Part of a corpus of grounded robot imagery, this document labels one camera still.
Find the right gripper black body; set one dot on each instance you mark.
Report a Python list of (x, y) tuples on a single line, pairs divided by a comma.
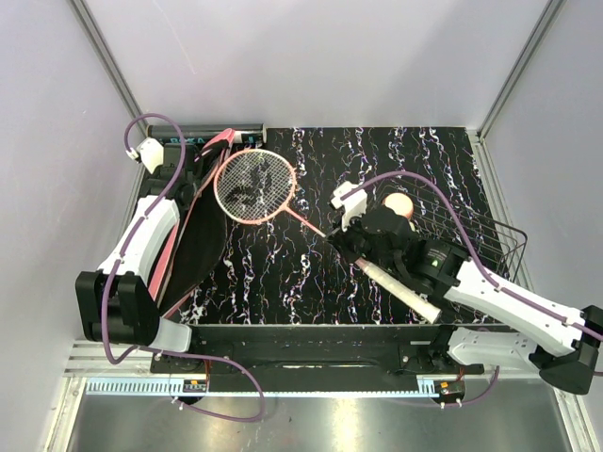
[(353, 243)]

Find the pink racket white grip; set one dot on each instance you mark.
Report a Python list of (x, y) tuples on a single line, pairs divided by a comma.
[(252, 187)]

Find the black shuttlecock tube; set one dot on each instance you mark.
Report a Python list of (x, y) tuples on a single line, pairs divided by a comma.
[(245, 133)]

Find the pink racket bag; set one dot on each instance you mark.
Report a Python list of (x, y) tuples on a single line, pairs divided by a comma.
[(194, 246)]

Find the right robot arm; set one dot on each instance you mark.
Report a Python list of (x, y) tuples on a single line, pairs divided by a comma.
[(559, 343)]

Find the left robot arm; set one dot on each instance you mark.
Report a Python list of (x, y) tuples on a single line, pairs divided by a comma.
[(117, 300)]

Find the pink mug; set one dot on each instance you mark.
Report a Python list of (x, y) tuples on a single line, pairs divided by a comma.
[(400, 204)]

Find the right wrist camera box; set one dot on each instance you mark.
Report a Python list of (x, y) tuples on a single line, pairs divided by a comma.
[(352, 207)]

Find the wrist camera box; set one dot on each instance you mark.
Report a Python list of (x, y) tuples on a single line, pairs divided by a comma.
[(149, 153), (352, 207)]

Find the black wire rack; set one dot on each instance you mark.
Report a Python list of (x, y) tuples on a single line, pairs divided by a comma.
[(476, 226)]

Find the black base frame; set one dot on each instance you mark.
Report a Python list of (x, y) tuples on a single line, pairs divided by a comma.
[(411, 349)]

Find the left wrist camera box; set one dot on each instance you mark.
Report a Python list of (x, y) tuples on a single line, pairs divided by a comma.
[(149, 153)]

